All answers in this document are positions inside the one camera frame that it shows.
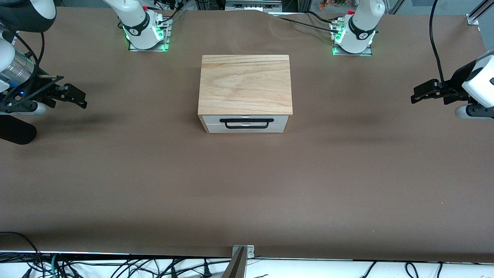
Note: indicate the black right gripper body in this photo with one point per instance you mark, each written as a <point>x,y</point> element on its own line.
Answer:
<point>39,87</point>

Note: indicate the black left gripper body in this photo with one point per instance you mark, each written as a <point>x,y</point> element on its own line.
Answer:
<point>456,82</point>

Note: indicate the white-front wooden drawer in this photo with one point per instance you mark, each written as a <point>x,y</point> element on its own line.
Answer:
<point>212,129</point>
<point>210,119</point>

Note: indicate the black divider bar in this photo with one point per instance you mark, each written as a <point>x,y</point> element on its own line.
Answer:
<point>247,127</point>

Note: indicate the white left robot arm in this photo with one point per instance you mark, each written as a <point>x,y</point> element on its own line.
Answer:
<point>362,23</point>

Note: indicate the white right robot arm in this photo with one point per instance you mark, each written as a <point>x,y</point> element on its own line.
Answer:
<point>137,23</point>

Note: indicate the wooden drawer cabinet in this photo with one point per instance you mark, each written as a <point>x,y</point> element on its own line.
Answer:
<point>245,85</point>

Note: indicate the black rounded object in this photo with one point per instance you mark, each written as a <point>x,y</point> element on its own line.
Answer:
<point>15,131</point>

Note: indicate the brown table cover sheet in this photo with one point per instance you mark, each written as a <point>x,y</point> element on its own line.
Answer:
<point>115,173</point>

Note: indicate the grey metal equipment box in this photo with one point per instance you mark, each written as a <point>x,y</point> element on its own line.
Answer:
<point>252,5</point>

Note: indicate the aluminium frame profile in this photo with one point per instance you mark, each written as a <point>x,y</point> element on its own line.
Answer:
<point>476,15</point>

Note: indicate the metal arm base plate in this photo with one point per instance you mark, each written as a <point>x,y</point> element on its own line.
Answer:
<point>355,54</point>
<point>150,49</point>

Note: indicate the grey metal bracket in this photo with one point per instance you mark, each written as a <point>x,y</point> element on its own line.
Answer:
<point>243,266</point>

